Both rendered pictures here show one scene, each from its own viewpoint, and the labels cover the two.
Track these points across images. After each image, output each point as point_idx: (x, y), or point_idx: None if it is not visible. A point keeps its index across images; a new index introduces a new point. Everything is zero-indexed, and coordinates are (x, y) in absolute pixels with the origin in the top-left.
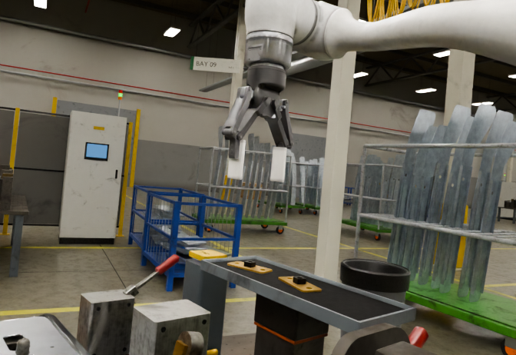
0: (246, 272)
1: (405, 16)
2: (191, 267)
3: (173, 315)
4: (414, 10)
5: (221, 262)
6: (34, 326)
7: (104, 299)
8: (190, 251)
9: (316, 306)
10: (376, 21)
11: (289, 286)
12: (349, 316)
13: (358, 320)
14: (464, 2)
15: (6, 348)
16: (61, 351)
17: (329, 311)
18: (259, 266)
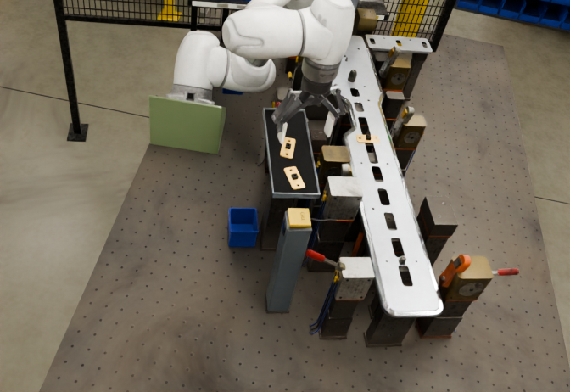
0: (302, 171)
1: None
2: None
3: (348, 181)
4: None
5: (304, 193)
6: (396, 294)
7: (360, 261)
8: (310, 224)
9: (307, 124)
10: (265, 1)
11: (295, 148)
12: (298, 116)
13: (298, 113)
14: None
15: (410, 269)
16: (382, 254)
17: (306, 119)
18: (287, 176)
